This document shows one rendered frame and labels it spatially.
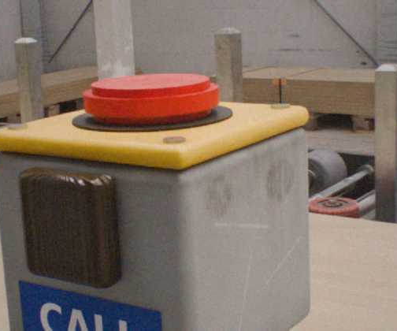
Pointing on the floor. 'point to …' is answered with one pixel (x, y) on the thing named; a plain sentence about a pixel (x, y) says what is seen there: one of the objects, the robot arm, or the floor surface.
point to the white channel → (113, 39)
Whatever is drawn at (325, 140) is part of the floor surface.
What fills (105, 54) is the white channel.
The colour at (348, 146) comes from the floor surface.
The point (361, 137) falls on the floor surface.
